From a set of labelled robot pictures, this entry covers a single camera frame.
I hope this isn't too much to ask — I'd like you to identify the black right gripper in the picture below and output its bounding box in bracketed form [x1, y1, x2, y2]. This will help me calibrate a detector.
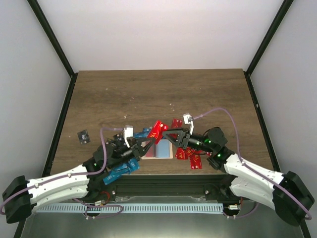
[163, 127, 214, 153]

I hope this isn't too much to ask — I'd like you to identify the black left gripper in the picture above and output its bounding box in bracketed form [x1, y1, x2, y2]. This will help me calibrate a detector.
[108, 137, 157, 170]

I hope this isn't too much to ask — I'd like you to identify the red vip card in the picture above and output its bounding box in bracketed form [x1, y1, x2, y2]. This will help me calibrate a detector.
[171, 119, 183, 129]
[145, 144, 156, 159]
[147, 120, 168, 144]

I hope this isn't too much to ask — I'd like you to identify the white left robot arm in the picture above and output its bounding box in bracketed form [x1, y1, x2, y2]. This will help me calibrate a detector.
[0, 137, 155, 224]

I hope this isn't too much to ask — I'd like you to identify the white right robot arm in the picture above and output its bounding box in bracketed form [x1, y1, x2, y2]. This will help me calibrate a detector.
[163, 127, 315, 226]

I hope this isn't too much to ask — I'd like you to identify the blue VIP card centre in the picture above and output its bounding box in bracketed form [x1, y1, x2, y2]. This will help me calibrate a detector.
[133, 131, 149, 138]

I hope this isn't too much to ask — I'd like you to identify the red VIP card top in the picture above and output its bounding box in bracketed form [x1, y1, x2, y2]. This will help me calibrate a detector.
[171, 119, 183, 129]

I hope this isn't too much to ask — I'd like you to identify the black card top of pile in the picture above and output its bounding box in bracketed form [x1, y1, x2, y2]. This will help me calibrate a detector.
[113, 133, 124, 143]

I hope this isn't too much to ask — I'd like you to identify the red card right of holder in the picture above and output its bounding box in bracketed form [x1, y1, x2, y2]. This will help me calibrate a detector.
[189, 154, 202, 170]

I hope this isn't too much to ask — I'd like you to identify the lone black VIP card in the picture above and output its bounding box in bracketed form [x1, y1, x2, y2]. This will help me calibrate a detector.
[77, 129, 91, 145]

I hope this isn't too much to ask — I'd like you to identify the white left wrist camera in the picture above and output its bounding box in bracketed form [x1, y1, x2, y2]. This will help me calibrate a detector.
[123, 125, 133, 148]

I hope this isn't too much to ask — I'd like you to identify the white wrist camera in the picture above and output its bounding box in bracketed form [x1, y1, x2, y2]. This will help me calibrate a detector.
[183, 113, 194, 135]
[123, 125, 133, 148]

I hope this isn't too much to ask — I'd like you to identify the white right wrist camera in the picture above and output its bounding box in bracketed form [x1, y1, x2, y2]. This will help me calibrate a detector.
[183, 113, 194, 135]

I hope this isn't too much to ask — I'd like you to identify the blue card near rail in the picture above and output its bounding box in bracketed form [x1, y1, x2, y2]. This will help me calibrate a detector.
[103, 158, 140, 185]

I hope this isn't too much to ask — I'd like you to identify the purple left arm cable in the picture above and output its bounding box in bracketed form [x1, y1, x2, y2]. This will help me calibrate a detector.
[0, 126, 124, 220]

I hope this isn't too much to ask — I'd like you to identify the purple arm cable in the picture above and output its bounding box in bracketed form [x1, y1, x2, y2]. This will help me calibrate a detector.
[0, 126, 124, 220]
[193, 107, 313, 220]

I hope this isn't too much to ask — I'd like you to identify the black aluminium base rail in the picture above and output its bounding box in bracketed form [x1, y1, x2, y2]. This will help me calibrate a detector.
[80, 174, 241, 203]

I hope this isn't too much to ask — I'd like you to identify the light blue slotted cable duct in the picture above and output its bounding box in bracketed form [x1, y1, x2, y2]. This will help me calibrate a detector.
[37, 203, 223, 214]

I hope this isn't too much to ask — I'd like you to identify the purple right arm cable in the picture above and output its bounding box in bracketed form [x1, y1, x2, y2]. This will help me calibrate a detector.
[193, 107, 313, 220]

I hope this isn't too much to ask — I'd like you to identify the black frame post right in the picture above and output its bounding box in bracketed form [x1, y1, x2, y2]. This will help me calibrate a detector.
[246, 0, 295, 75]

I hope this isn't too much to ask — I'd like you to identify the black frame post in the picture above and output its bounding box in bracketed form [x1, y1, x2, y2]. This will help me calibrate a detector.
[246, 0, 295, 75]
[26, 0, 76, 77]

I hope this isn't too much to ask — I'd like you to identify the black frame post left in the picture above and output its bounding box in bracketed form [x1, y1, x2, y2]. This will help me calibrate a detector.
[26, 0, 76, 77]

